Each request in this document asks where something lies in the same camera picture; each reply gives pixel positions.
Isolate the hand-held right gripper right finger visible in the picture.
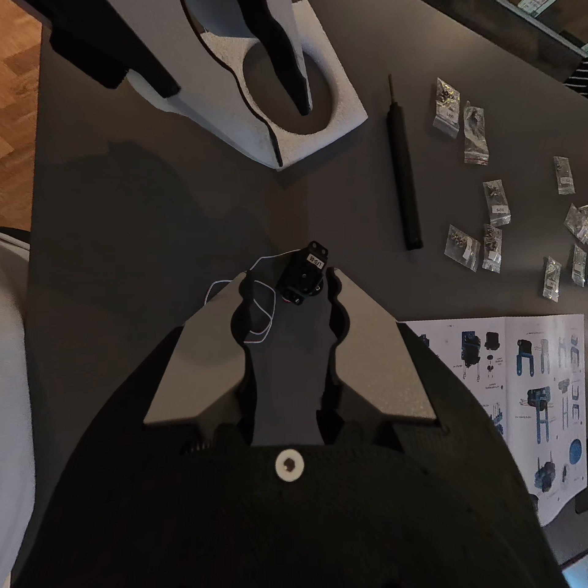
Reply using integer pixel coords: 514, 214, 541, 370
317, 266, 438, 431

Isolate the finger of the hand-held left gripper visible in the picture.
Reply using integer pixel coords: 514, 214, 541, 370
108, 0, 284, 172
236, 0, 315, 116

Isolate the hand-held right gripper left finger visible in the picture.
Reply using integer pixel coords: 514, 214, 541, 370
143, 271, 255, 427

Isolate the dark grey desk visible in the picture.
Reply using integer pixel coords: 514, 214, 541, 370
25, 0, 588, 570

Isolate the open assembly instruction booklet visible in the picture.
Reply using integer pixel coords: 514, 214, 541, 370
397, 314, 586, 528

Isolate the black pen screwdriver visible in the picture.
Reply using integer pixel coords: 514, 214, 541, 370
386, 73, 424, 251

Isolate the person's white hoodie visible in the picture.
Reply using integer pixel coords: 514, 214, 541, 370
0, 227, 36, 588

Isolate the group of clear screw bags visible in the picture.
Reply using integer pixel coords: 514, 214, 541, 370
433, 77, 588, 304

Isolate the black chair with white stripes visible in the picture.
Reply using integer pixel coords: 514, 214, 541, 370
561, 43, 588, 99

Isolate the white foam frame round hole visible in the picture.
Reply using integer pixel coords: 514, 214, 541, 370
184, 0, 369, 172

